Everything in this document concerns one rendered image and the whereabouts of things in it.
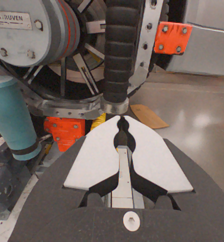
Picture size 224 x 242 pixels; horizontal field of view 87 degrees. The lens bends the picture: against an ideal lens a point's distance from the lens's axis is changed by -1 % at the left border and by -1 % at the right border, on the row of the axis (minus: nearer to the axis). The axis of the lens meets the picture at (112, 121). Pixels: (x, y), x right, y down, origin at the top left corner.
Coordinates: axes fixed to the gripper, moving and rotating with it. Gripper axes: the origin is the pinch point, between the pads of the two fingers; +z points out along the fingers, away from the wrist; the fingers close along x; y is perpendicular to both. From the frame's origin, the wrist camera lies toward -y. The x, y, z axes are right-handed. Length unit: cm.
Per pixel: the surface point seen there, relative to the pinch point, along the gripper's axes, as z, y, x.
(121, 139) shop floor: 84, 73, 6
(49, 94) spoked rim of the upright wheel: 36.1, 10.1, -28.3
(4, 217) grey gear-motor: 12, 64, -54
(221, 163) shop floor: 64, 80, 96
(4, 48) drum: 11.6, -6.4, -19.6
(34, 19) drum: 11.6, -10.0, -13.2
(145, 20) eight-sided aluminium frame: 26.6, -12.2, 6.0
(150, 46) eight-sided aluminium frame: 27.0, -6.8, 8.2
